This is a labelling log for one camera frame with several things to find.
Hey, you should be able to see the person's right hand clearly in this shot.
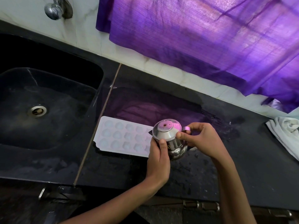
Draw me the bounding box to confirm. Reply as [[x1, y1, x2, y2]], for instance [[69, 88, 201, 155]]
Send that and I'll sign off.
[[175, 122, 226, 160]]

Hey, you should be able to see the person's left hand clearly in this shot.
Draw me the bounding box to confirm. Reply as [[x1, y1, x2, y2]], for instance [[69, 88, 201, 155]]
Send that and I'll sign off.
[[145, 138, 171, 186]]

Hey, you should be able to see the steel jug with lid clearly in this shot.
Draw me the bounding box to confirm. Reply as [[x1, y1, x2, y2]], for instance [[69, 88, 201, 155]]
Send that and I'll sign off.
[[152, 119, 192, 161]]

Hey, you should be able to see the person's left forearm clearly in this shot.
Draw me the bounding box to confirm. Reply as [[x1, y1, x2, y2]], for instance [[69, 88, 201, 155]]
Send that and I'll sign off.
[[60, 177, 162, 224]]

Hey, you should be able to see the person's right forearm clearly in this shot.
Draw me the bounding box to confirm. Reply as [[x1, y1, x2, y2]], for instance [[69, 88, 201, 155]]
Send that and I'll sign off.
[[212, 150, 258, 224]]

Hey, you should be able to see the white ice cube tray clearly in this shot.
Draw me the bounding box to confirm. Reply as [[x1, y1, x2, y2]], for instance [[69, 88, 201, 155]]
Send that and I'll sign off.
[[93, 116, 154, 158]]

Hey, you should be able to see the purple curtain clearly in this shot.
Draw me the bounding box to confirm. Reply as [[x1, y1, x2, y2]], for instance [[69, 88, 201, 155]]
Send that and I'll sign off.
[[95, 0, 299, 114]]

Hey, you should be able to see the white cloth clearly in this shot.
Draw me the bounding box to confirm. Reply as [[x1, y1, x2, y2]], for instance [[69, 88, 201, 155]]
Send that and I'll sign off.
[[266, 117, 299, 161]]

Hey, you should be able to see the black stone sink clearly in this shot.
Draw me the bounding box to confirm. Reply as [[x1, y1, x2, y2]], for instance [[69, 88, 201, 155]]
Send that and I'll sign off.
[[0, 33, 104, 175]]

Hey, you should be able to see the steel sink drain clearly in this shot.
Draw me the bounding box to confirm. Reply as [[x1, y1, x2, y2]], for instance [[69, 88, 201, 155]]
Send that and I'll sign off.
[[27, 105, 47, 118]]

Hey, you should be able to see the chrome wall tap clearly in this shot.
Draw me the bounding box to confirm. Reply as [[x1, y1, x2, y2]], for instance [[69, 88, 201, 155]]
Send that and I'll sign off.
[[44, 0, 73, 21]]

